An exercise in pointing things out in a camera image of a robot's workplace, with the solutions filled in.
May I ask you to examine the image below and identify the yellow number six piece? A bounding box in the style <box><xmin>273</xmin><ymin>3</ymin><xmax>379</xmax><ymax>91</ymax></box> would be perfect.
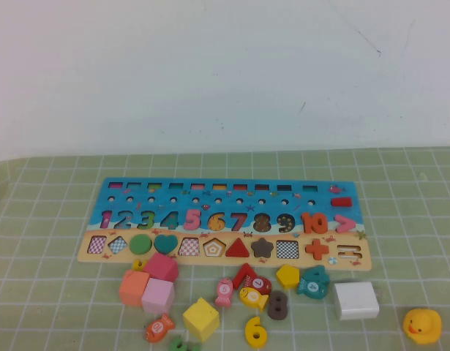
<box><xmin>244</xmin><ymin>316</ymin><xmax>274</xmax><ymax>349</ymax></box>

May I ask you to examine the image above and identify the blue wooden number puzzle board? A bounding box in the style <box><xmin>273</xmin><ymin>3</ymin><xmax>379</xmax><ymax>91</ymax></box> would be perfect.
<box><xmin>76</xmin><ymin>177</ymin><xmax>372</xmax><ymax>271</ymax></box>

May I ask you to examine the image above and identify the pink number five piece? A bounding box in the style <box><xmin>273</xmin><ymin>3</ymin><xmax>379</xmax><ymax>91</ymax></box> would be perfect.
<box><xmin>183</xmin><ymin>208</ymin><xmax>203</xmax><ymax>231</ymax></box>

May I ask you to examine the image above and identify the red triangle piece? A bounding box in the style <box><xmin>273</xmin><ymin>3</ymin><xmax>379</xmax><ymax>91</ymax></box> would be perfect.
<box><xmin>225</xmin><ymin>237</ymin><xmax>252</xmax><ymax>257</ymax></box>

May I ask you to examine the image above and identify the brown star piece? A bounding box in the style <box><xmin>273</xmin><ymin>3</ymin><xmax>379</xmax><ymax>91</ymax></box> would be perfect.
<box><xmin>250</xmin><ymin>237</ymin><xmax>275</xmax><ymax>259</ymax></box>

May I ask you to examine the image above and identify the teal heart piece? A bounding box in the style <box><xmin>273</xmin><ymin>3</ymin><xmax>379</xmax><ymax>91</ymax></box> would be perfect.
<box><xmin>153</xmin><ymin>234</ymin><xmax>179</xmax><ymax>255</ymax></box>

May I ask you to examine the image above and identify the orange number ten piece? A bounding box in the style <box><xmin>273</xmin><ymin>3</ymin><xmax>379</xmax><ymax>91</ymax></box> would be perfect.
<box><xmin>300</xmin><ymin>211</ymin><xmax>329</xmax><ymax>235</ymax></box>

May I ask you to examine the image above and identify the red number seven piece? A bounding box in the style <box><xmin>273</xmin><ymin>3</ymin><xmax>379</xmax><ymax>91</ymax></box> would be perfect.
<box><xmin>231</xmin><ymin>263</ymin><xmax>257</xmax><ymax>290</ymax></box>

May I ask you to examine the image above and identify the green circle piece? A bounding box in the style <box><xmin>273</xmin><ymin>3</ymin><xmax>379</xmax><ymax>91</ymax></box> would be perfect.
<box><xmin>128</xmin><ymin>233</ymin><xmax>153</xmax><ymax>255</ymax></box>

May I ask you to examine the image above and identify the orange plus sign piece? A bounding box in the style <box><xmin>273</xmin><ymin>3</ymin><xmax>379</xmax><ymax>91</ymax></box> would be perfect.
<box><xmin>304</xmin><ymin>239</ymin><xmax>330</xmax><ymax>260</ymax></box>

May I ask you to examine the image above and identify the yellow pentagon piece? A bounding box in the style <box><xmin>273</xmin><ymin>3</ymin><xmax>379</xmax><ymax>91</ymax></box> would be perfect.
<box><xmin>275</xmin><ymin>264</ymin><xmax>301</xmax><ymax>290</ymax></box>

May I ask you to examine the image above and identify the yellow fish piece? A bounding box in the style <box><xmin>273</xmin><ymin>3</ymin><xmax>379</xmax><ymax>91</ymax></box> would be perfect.
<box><xmin>239</xmin><ymin>287</ymin><xmax>269</xmax><ymax>312</ymax></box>

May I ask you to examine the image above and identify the pink greater-than sign piece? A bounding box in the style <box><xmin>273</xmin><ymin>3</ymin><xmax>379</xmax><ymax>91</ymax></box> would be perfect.
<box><xmin>334</xmin><ymin>214</ymin><xmax>356</xmax><ymax>234</ymax></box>

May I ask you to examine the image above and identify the teal number four piece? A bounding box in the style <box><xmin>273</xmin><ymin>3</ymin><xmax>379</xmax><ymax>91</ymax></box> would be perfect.
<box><xmin>301</xmin><ymin>265</ymin><xmax>331</xmax><ymax>290</ymax></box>

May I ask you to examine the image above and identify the brown number eight piece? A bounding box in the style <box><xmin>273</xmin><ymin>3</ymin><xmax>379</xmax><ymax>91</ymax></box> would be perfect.
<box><xmin>266</xmin><ymin>290</ymin><xmax>288</xmax><ymax>321</ymax></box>

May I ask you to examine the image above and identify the green number piece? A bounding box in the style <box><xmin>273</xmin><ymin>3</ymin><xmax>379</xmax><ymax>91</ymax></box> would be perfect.
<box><xmin>168</xmin><ymin>335</ymin><xmax>202</xmax><ymax>351</ymax></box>

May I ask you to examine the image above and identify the magenta cube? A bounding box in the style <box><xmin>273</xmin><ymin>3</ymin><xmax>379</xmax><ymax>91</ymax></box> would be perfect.
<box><xmin>142</xmin><ymin>252</ymin><xmax>179</xmax><ymax>283</ymax></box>

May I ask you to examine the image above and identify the red fish numbered seven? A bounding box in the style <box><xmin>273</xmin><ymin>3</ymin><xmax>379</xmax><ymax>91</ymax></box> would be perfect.
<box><xmin>246</xmin><ymin>276</ymin><xmax>272</xmax><ymax>295</ymax></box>

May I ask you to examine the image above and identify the pink fish numbered five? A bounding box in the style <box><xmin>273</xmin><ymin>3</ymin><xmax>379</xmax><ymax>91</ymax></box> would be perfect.
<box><xmin>214</xmin><ymin>277</ymin><xmax>234</xmax><ymax>307</ymax></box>

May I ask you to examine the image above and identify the light pink cube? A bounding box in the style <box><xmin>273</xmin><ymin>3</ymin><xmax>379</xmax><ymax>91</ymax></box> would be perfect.
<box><xmin>140</xmin><ymin>277</ymin><xmax>175</xmax><ymax>315</ymax></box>

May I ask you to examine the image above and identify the orange cube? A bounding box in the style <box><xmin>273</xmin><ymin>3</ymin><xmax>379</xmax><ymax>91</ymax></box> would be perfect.
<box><xmin>118</xmin><ymin>269</ymin><xmax>151</xmax><ymax>307</ymax></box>

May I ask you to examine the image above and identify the yellow cube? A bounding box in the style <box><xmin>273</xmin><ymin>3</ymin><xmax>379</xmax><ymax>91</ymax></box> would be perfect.
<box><xmin>182</xmin><ymin>297</ymin><xmax>220</xmax><ymax>343</ymax></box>

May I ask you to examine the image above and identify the orange fish numbered ten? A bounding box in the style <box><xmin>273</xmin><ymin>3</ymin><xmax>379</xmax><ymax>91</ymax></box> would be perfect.
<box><xmin>143</xmin><ymin>314</ymin><xmax>176</xmax><ymax>344</ymax></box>

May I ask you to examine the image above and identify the white charger block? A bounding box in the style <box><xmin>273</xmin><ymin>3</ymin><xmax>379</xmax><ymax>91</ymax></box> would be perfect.
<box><xmin>333</xmin><ymin>281</ymin><xmax>383</xmax><ymax>321</ymax></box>

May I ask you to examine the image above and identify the yellow rubber duck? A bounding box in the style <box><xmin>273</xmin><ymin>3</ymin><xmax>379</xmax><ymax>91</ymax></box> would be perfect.
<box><xmin>402</xmin><ymin>307</ymin><xmax>443</xmax><ymax>345</ymax></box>

